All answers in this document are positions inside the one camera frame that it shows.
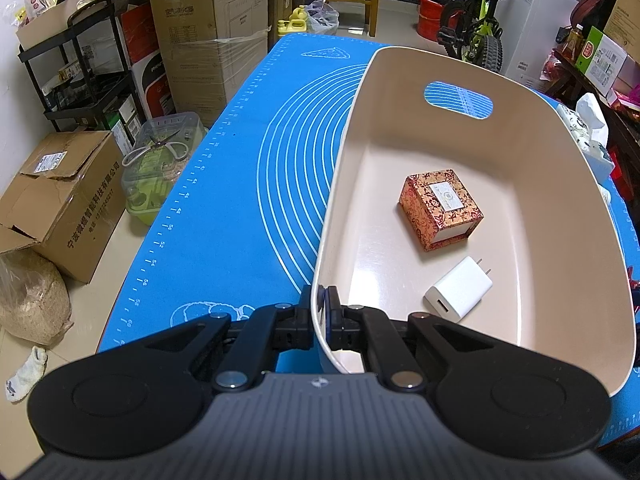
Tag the clear plastic container green lid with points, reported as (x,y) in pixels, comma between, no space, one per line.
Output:
(163,148)

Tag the white sock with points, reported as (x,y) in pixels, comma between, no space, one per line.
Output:
(25,378)

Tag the red bucket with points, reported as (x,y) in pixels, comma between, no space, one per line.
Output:
(429,12)

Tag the blue silicone baking mat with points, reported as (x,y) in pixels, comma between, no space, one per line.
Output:
(242,226)

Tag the white tissue box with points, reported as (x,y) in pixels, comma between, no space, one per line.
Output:
(587,126)

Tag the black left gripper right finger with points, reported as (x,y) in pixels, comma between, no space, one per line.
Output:
(370,333)

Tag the white freezer cabinet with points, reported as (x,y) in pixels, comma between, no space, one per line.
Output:
(529,31)

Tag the white USB charger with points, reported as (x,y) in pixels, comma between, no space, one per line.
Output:
(459,291)

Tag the green white carton box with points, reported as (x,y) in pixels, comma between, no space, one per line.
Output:
(601,60)

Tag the open cardboard box on floor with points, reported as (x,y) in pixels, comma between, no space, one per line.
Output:
(66,201)

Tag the red patterned gift box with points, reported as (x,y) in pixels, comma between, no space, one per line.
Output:
(439,208)

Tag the red white appliance box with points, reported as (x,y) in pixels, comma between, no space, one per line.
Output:
(146,61)

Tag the bag of grain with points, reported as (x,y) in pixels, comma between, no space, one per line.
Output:
(35,305)

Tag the black metal shelf rack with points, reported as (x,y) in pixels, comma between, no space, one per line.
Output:
(81,94)

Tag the tall wrapped cardboard box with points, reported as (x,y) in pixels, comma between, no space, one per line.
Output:
(209,48)

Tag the beige plastic storage bin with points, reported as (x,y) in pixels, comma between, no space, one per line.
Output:
(547,240)

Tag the yellow toy vehicle on floor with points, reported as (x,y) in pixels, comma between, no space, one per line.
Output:
(296,22)

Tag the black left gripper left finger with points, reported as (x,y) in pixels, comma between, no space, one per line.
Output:
(256,347)

